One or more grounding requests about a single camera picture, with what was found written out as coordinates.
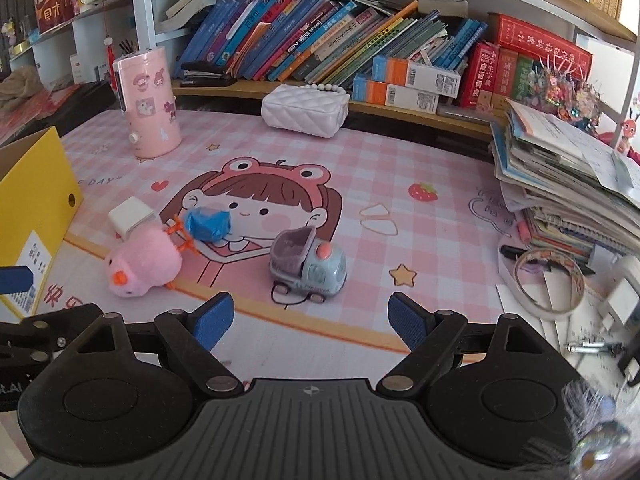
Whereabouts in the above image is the black marker pen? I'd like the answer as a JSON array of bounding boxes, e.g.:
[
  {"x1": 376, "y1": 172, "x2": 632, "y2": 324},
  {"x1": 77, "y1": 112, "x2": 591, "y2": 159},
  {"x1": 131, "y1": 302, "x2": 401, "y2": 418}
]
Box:
[{"x1": 499, "y1": 245, "x2": 596, "y2": 276}]

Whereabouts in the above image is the blue crumpled wrapper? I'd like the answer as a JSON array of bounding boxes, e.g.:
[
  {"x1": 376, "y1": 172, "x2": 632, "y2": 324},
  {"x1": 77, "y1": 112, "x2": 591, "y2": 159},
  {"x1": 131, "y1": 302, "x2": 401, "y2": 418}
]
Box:
[{"x1": 183, "y1": 207, "x2": 231, "y2": 243}]

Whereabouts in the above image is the orange white box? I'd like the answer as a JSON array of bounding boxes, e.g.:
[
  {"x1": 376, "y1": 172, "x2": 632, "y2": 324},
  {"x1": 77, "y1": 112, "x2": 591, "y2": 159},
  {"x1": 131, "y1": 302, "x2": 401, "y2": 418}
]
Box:
[
  {"x1": 352, "y1": 75, "x2": 439, "y2": 115},
  {"x1": 372, "y1": 55, "x2": 461, "y2": 99}
]

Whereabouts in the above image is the pink plush chick toy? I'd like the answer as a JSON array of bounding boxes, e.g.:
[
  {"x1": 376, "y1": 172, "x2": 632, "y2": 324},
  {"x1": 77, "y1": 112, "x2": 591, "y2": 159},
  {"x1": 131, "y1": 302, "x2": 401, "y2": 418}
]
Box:
[{"x1": 104, "y1": 216, "x2": 195, "y2": 298}]

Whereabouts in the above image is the white quilted handbag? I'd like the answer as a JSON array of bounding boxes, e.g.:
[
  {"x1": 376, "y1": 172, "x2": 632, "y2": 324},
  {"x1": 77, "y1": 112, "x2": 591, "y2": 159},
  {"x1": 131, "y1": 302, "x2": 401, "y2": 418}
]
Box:
[{"x1": 260, "y1": 84, "x2": 350, "y2": 139}]

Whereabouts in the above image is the lower orange white box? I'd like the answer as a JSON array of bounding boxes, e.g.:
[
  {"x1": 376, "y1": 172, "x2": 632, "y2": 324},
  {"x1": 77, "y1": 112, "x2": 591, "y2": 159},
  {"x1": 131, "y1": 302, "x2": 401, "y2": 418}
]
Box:
[{"x1": 352, "y1": 75, "x2": 439, "y2": 115}]

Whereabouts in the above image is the white tape ring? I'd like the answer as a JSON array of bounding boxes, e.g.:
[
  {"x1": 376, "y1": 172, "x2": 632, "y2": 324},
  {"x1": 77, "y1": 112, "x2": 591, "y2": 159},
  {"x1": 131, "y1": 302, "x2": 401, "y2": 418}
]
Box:
[{"x1": 498, "y1": 247, "x2": 586, "y2": 323}]

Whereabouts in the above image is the row of leaning books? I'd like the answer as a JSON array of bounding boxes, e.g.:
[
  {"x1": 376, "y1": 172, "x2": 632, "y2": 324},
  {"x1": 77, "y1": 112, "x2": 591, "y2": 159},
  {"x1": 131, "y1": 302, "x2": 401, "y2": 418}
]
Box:
[{"x1": 158, "y1": 0, "x2": 488, "y2": 88}]

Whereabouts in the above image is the white power adapter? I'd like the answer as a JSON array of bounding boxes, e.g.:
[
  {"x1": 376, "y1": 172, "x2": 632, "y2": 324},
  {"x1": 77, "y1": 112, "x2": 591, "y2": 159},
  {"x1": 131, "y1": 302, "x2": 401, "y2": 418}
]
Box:
[{"x1": 598, "y1": 256, "x2": 639, "y2": 332}]

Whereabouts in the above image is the yellow cardboard box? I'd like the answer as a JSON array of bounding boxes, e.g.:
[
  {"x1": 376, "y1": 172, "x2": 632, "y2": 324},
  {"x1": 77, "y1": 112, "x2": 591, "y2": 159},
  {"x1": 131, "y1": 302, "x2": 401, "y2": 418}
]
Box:
[{"x1": 1, "y1": 127, "x2": 82, "y2": 318}]

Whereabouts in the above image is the stack of papers and notebooks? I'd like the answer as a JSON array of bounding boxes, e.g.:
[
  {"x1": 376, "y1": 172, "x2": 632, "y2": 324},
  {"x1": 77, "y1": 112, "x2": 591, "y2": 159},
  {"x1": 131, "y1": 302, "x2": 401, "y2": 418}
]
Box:
[{"x1": 490, "y1": 100, "x2": 639, "y2": 258}]

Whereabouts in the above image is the grey blue toy truck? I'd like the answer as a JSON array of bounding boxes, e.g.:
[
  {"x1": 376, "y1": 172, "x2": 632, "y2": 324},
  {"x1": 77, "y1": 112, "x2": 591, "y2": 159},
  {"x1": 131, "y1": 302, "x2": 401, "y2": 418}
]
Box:
[{"x1": 269, "y1": 226, "x2": 347, "y2": 304}]

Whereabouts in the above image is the pink cartoon desk mat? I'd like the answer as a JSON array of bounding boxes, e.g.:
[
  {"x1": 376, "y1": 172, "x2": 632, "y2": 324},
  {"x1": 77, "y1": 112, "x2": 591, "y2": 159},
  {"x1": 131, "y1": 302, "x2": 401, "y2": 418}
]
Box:
[{"x1": 0, "y1": 109, "x2": 561, "y2": 461}]

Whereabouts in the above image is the red dictionary on top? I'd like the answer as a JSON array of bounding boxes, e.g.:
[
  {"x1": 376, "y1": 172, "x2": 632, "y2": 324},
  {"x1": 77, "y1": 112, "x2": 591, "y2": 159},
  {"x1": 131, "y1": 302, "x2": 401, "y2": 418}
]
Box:
[{"x1": 488, "y1": 13, "x2": 592, "y2": 80}]

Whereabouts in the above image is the pink cylindrical humidifier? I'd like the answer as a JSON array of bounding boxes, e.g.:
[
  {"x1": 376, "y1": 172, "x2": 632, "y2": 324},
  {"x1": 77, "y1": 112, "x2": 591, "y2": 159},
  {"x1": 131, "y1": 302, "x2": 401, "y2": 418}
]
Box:
[{"x1": 113, "y1": 47, "x2": 181, "y2": 159}]

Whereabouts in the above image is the brown folded cloth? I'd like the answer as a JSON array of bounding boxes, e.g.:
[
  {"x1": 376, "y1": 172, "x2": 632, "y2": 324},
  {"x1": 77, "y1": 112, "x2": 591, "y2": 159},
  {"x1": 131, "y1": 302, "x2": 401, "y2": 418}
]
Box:
[{"x1": 0, "y1": 66, "x2": 44, "y2": 116}]

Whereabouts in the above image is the white square charger block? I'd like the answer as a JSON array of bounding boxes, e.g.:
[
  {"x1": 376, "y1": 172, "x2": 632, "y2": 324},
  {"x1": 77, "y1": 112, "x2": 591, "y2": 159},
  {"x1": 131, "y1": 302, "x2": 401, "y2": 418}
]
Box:
[{"x1": 107, "y1": 196, "x2": 160, "y2": 240}]

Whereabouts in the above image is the upper orange white box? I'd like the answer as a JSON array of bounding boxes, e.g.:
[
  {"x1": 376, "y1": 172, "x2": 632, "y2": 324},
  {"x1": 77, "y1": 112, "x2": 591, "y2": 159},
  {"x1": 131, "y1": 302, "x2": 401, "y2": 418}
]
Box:
[{"x1": 372, "y1": 55, "x2": 461, "y2": 99}]

